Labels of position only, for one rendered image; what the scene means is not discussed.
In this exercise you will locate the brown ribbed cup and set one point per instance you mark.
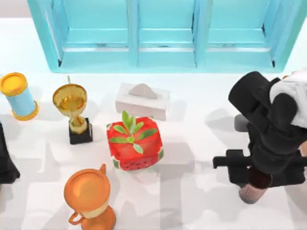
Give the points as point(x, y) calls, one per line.
point(254, 191)

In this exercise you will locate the orange trophy cup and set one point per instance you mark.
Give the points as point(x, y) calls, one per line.
point(87, 191)

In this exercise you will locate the blue and yellow can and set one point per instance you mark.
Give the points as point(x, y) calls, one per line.
point(20, 98)

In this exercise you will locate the light blue rack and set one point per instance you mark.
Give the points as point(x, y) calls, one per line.
point(165, 36)

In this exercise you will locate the white tissue box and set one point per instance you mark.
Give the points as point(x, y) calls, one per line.
point(144, 100)

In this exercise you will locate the red watermelon plant pot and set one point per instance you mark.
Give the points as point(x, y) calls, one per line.
point(136, 148)

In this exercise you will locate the gold trophy with black base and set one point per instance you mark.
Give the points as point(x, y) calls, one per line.
point(70, 100)

